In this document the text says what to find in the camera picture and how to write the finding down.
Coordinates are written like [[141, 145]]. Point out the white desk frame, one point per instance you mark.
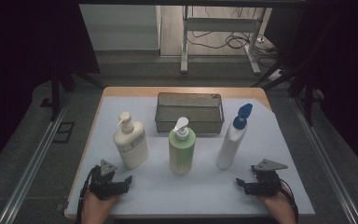
[[220, 24]]

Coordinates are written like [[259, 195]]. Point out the dark curtain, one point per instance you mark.
[[348, 77], [18, 62]]

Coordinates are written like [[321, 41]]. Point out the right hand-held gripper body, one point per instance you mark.
[[265, 183]]

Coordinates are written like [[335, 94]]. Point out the aluminium rail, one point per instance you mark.
[[326, 161], [34, 161]]

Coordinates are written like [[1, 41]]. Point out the metal mesh basket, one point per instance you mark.
[[195, 109]]

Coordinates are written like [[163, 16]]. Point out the person's right hand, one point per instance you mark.
[[276, 202]]

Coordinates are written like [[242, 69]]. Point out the person's left hand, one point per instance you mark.
[[98, 205]]

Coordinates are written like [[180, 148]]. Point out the white cabinet panel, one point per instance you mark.
[[121, 28]]

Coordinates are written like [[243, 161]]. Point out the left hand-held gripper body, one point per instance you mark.
[[104, 183]]

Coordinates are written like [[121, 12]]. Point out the pale blue table mat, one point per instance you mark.
[[199, 193]]

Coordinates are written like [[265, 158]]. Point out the white bottle with blue cap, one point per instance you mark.
[[231, 146]]

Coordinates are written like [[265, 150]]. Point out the green pump bottle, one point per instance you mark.
[[181, 152]]

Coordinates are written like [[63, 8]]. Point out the black metal stand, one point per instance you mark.
[[56, 93], [307, 93]]

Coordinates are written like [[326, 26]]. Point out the white power strip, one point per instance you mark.
[[276, 75]]

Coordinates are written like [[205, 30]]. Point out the cream pump bottle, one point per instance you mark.
[[132, 146]]

